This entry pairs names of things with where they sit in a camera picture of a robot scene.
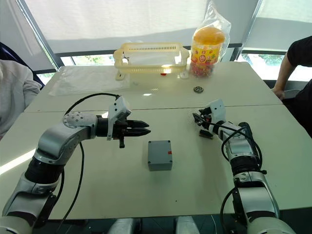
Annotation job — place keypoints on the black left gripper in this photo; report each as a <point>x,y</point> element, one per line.
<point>120,131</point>

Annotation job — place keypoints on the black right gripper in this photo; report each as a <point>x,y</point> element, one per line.
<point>207,119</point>

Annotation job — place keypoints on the grey metal box lid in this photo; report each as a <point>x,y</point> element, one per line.
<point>158,151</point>

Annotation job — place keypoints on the person's bare forearm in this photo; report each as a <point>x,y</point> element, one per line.
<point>284,73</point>

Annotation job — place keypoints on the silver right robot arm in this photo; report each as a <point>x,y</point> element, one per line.
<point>258,202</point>

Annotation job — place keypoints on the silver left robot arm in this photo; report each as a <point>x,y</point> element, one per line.
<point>61,139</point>

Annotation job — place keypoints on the candy jar with orange lid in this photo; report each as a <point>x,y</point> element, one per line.
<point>203,58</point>

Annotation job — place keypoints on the person's bare hand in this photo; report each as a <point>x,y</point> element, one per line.
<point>278,93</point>

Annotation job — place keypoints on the black round disc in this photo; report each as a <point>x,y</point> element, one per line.
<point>198,89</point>

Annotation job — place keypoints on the small red object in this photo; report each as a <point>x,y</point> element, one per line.
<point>163,74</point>

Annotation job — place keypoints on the cream plastic slotted basket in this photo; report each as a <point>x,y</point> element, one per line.
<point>136,70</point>

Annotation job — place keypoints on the clear plastic sheet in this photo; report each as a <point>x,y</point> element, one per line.
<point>85,80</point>

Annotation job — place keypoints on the clear plastic bag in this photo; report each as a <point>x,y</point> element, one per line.
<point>223,26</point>

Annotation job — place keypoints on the grey rounded shape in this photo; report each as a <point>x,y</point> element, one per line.
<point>124,226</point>

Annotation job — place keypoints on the white roller blind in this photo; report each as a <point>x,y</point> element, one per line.
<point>134,19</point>
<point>280,24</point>

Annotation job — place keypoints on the person in black clothes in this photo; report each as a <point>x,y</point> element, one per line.
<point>302,51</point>

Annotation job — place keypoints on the person in grey hoodie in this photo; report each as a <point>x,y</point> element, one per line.
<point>14,97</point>

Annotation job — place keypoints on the dark blue chair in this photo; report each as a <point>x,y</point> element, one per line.
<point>9,52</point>

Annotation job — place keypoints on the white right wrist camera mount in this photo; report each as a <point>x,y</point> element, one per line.
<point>217,108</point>

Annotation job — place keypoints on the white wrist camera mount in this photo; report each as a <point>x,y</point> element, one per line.
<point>217,108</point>
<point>119,111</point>

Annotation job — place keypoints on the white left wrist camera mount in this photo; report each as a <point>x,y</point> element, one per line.
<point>119,111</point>

